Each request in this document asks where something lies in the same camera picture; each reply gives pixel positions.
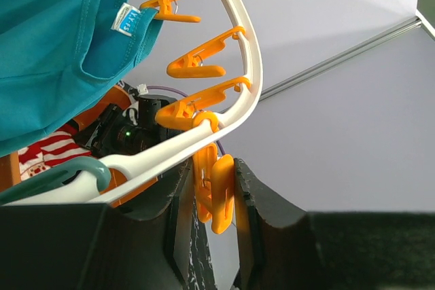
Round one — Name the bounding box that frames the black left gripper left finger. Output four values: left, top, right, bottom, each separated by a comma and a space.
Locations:
1, 160, 215, 289

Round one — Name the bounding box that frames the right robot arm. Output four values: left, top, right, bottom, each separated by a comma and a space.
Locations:
73, 94, 180, 158

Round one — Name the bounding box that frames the orange clothes clip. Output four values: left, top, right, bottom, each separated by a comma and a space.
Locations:
167, 26, 245, 79
193, 143, 235, 234
155, 77, 251, 132
139, 0, 201, 23

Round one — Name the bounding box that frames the orange plastic laundry basket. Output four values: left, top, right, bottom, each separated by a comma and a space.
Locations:
0, 84, 164, 209

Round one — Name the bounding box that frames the teal fabric garment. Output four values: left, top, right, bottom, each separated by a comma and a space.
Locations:
1, 0, 162, 155

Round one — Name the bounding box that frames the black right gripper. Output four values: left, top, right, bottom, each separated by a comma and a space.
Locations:
73, 103, 164, 158

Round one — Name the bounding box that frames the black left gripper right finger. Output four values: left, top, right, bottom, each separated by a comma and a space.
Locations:
232, 157, 435, 290

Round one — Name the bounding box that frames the red white santa sock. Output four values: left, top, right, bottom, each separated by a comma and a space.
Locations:
18, 122, 92, 181

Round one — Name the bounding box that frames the white round clip hanger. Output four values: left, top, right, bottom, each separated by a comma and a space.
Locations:
20, 0, 263, 205

